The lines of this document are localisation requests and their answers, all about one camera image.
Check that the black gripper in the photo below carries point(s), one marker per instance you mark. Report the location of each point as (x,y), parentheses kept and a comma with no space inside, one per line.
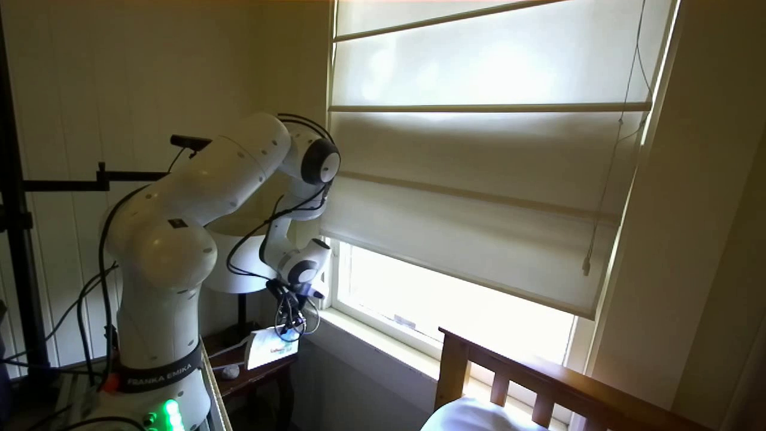
(288,299)

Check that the Andersen's Fairy Tales book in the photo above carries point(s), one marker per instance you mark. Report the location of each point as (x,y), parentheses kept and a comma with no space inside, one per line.
(275,349)

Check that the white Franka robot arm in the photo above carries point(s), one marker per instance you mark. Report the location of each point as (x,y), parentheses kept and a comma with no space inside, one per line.
(172,246)

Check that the white shade table lamp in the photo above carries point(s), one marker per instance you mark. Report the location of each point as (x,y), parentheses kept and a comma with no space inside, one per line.
(242,307)

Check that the brown wooden side table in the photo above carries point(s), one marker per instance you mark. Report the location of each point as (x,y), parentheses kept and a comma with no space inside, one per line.
(256,380)

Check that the green status light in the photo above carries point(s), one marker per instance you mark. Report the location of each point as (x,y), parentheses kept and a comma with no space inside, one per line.
(163,416)

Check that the cream roman window blind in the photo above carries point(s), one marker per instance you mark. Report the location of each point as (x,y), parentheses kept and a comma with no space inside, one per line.
(495,159)

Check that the black stand pole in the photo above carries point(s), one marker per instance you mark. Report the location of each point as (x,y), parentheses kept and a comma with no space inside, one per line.
(21,279)

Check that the white window frame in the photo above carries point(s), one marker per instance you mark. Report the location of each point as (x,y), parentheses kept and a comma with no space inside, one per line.
(399,301)

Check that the black camera on mount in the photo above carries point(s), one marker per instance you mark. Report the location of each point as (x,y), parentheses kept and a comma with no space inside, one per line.
(191,142)

